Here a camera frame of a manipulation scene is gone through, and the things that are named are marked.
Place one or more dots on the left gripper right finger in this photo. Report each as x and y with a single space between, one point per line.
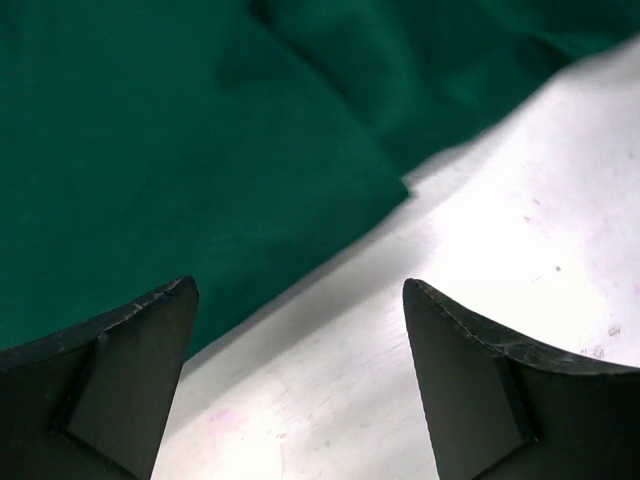
502 405

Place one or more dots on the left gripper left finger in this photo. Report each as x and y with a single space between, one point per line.
92 401

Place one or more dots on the green surgical cloth wrap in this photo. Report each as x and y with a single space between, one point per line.
243 143

